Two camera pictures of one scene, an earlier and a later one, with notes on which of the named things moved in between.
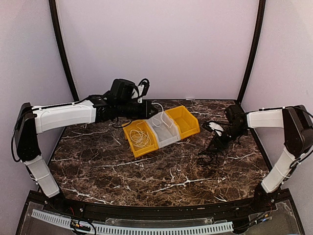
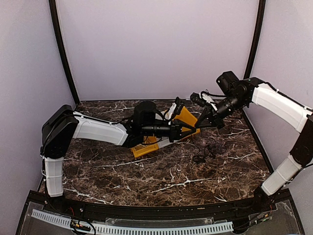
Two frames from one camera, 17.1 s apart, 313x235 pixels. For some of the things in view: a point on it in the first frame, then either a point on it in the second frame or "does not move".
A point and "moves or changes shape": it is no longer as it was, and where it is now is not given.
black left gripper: x=145 y=113 to x=176 y=132
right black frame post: x=256 y=51 does not move
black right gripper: x=216 y=142 to x=214 y=119
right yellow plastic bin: x=187 y=125 does not move
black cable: x=207 y=156 moves or changes shape
